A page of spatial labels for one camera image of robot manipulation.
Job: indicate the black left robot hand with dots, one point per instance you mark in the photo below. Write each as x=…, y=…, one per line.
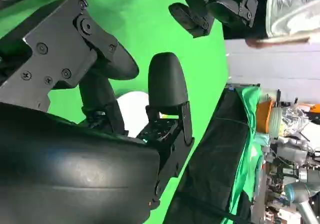
x=195, y=19

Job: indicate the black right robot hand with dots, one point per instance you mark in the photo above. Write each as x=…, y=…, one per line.
x=62, y=164

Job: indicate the green table cloth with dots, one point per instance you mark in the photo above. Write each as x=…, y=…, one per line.
x=150, y=22

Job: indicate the lilac plate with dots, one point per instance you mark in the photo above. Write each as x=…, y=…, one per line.
x=132, y=109

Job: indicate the orange container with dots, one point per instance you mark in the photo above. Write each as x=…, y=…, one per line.
x=265, y=116

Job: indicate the green draped fabric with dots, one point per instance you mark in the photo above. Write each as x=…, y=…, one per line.
x=250, y=144

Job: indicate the black curtain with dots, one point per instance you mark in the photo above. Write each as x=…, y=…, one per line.
x=212, y=159

